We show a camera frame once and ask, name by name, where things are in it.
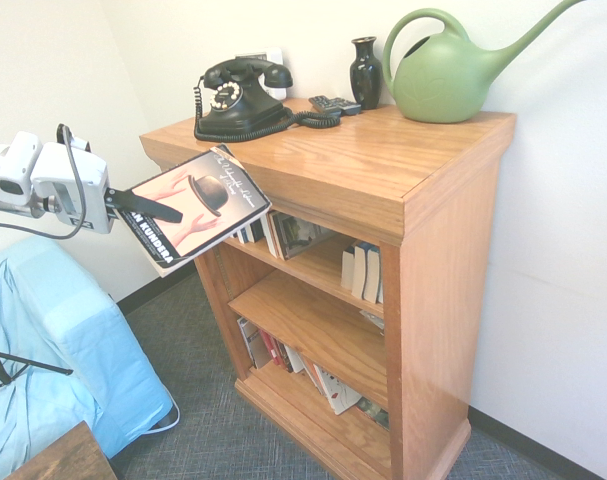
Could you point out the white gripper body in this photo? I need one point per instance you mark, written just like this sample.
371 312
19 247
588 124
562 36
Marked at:
78 190

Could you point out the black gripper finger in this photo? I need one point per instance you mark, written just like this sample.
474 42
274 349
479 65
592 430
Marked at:
143 206

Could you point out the Kundera paperback with bowler hat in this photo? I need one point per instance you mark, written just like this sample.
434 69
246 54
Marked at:
208 210

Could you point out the blue spine book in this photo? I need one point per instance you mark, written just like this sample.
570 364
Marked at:
243 234

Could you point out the black vintage rotary telephone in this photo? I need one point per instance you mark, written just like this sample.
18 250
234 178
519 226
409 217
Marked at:
238 107

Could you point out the light blue cloth cover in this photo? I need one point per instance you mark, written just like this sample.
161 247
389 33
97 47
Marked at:
73 340

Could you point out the red white cover book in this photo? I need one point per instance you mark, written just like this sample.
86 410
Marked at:
253 345

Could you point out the black tripod legs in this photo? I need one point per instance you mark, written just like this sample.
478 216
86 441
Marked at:
28 362

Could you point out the red paperback book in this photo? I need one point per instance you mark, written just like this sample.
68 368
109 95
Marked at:
275 352

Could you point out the white square alarm clock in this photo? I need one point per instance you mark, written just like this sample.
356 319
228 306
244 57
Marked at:
275 55

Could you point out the black remote control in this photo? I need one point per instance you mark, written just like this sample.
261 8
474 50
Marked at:
347 106
322 104

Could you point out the thin pale paperback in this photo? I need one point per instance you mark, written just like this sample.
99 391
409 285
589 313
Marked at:
294 360

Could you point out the oak wooden bookshelf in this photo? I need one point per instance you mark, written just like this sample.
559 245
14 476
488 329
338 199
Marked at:
358 160

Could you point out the cream paperback book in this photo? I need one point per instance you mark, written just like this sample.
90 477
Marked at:
360 275

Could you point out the small black vase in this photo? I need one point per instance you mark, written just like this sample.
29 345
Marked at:
365 75

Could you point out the white paperback with red marks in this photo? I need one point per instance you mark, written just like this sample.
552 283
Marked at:
338 392

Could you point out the dark green magazine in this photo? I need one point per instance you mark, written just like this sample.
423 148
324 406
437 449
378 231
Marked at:
375 412

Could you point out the green plastic watering can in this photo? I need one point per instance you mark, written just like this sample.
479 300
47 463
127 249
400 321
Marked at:
438 80

